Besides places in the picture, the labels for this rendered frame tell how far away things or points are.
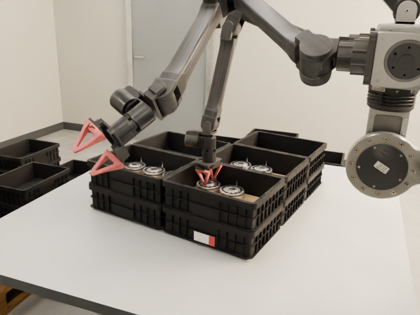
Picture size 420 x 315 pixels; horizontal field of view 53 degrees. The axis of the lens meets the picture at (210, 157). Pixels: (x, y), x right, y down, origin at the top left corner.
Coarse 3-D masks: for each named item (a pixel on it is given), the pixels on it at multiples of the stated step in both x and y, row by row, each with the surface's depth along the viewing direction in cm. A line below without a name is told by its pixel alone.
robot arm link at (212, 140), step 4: (200, 136) 169; (204, 136) 169; (208, 136) 169; (212, 136) 168; (200, 140) 170; (204, 140) 168; (208, 140) 167; (212, 140) 168; (200, 144) 171; (204, 144) 168; (208, 144) 168; (212, 144) 168; (204, 148) 169; (208, 148) 168; (212, 148) 169
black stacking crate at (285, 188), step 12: (216, 156) 194; (228, 156) 205; (240, 156) 208; (252, 156) 204; (264, 156) 201; (276, 156) 198; (288, 156) 195; (276, 168) 199; (288, 168) 196; (300, 180) 188; (288, 192) 174
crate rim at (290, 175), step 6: (234, 144) 208; (222, 150) 199; (258, 150) 202; (264, 150) 200; (294, 156) 193; (300, 156) 193; (222, 162) 181; (306, 162) 187; (294, 168) 177; (300, 168) 180; (276, 174) 170; (288, 174) 170; (294, 174) 175; (288, 180) 169
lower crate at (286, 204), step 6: (294, 192) 180; (300, 192) 190; (294, 198) 184; (300, 198) 194; (288, 204) 179; (294, 204) 185; (300, 204) 194; (282, 210) 174; (288, 210) 178; (294, 210) 188; (282, 216) 175; (288, 216) 181; (282, 222) 176
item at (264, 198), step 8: (184, 168) 173; (232, 168) 176; (240, 168) 175; (168, 176) 164; (272, 176) 168; (168, 184) 159; (176, 184) 157; (184, 184) 157; (280, 184) 161; (192, 192) 154; (200, 192) 152; (208, 192) 150; (272, 192) 155; (216, 200) 149; (224, 200) 148; (232, 200) 146; (240, 200) 145; (256, 200) 145; (264, 200) 149; (248, 208) 143; (256, 208) 144
